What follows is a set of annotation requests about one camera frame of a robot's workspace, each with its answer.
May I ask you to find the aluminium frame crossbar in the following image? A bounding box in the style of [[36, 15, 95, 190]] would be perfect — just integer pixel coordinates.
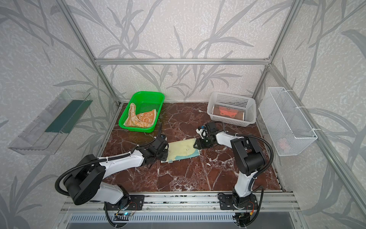
[[94, 58, 270, 65]]

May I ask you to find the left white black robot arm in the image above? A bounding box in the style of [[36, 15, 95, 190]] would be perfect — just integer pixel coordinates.
[[55, 134, 169, 208]]

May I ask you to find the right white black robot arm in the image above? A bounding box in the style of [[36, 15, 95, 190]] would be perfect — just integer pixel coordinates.
[[193, 122, 270, 207]]

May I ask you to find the green plastic basket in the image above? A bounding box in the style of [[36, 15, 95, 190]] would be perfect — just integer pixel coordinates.
[[118, 91, 165, 133]]

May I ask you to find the yellow green towel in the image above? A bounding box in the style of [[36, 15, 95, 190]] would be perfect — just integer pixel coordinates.
[[162, 138, 200, 163]]

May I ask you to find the white wire mesh basket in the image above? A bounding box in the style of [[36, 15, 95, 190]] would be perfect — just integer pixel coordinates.
[[259, 87, 318, 156]]

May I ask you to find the clear plastic wall shelf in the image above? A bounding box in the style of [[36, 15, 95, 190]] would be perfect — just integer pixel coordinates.
[[8, 89, 93, 155]]

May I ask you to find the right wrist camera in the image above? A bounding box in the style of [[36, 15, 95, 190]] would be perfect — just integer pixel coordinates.
[[196, 125, 208, 139]]

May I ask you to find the right black corrugated cable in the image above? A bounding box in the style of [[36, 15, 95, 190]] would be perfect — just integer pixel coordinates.
[[214, 121, 275, 179]]

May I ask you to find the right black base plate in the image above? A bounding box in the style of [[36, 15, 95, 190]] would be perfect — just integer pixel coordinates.
[[217, 193, 259, 211]]

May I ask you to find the peach patterned towel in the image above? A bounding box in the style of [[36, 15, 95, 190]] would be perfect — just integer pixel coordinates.
[[124, 103, 157, 128]]

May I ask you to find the left black corrugated cable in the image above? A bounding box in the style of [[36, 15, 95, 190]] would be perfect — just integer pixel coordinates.
[[54, 123, 164, 197]]

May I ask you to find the white plastic basket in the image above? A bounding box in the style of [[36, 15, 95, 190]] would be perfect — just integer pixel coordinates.
[[207, 92, 256, 127]]

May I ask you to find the aluminium front rail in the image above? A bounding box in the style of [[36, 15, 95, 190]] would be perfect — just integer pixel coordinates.
[[60, 191, 301, 213]]

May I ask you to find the black corrugated cable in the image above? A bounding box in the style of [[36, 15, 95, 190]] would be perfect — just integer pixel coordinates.
[[214, 121, 275, 179], [54, 123, 164, 197]]

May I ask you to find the pink brown bear towel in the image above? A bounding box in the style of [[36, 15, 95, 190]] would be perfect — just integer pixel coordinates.
[[213, 105, 245, 121]]

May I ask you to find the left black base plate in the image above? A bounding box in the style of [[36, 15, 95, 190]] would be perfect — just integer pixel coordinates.
[[115, 195, 145, 211]]

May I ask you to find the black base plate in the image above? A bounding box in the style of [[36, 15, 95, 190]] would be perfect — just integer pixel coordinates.
[[115, 195, 145, 211], [217, 193, 259, 211]]

